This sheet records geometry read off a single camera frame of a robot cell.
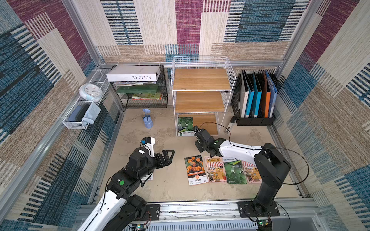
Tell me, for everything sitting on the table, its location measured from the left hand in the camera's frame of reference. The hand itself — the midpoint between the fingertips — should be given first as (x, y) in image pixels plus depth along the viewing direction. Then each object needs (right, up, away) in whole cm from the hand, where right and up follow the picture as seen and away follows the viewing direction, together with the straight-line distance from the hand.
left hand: (168, 152), depth 71 cm
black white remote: (+40, +12, +34) cm, 54 cm away
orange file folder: (+61, +25, +24) cm, 70 cm away
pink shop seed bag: (+26, -14, +16) cm, 34 cm away
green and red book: (-17, +32, +29) cm, 46 cm away
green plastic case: (-23, +36, +25) cm, 50 cm away
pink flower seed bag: (-6, -9, -9) cm, 14 cm away
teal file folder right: (+52, +30, +18) cm, 63 cm away
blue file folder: (+61, +34, +17) cm, 72 cm away
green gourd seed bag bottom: (+8, +11, +35) cm, 38 cm away
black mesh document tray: (-27, +30, +52) cm, 66 cm away
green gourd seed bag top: (+37, -15, +16) cm, 43 cm away
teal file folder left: (+50, +24, +25) cm, 61 cm away
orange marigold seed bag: (+14, -14, +16) cm, 26 cm away
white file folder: (+44, +31, +18) cm, 57 cm away
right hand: (+17, +3, +22) cm, 28 cm away
